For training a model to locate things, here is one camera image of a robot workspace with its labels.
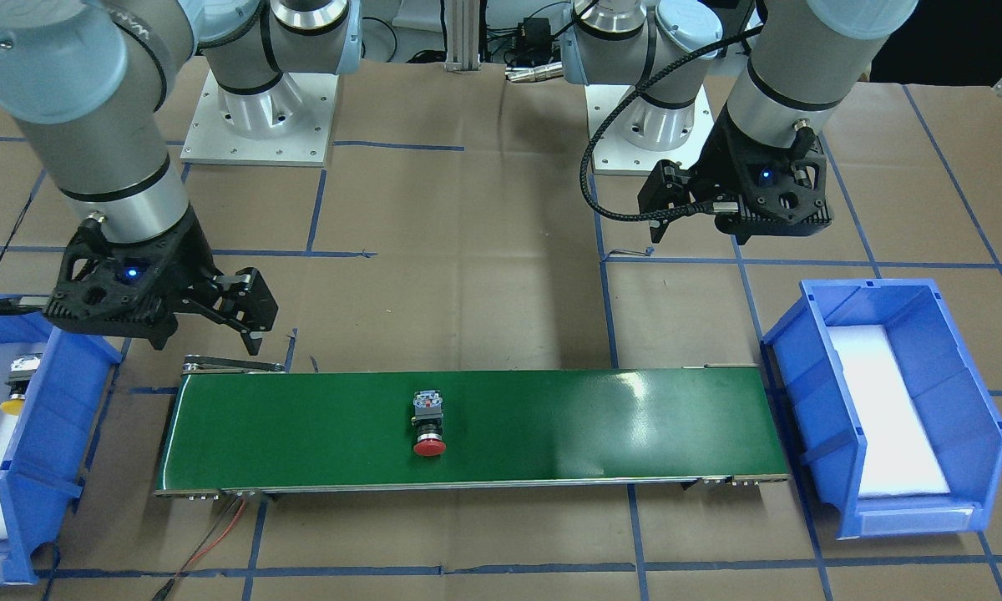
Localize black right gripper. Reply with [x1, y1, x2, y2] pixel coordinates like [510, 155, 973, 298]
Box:
[42, 209, 279, 356]

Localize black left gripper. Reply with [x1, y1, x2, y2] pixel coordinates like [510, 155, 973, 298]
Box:
[638, 109, 834, 244]

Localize yellow mushroom push button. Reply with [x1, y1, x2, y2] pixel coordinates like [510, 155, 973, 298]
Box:
[0, 353, 43, 416]

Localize red mushroom push button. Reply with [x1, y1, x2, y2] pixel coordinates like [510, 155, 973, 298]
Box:
[411, 391, 447, 457]

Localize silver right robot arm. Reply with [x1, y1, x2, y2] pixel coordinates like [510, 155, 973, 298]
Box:
[0, 1, 362, 356]

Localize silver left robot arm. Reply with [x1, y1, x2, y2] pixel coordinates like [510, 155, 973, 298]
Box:
[561, 1, 917, 244]

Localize green conveyor belt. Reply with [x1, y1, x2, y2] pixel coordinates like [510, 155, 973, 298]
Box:
[154, 366, 790, 497]

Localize blue storage bin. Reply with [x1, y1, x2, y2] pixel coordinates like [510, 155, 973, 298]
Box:
[764, 279, 1002, 540]
[0, 313, 122, 586]

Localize black power adapter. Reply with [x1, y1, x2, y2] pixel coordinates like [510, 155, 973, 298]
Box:
[517, 17, 552, 53]

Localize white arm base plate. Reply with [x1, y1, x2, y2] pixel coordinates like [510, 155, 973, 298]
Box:
[180, 73, 340, 168]
[592, 85, 714, 175]

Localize red black conveyor wires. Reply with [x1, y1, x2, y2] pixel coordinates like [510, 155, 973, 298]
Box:
[152, 497, 251, 600]

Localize aluminium frame post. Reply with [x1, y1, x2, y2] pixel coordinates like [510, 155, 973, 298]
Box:
[443, 1, 485, 73]

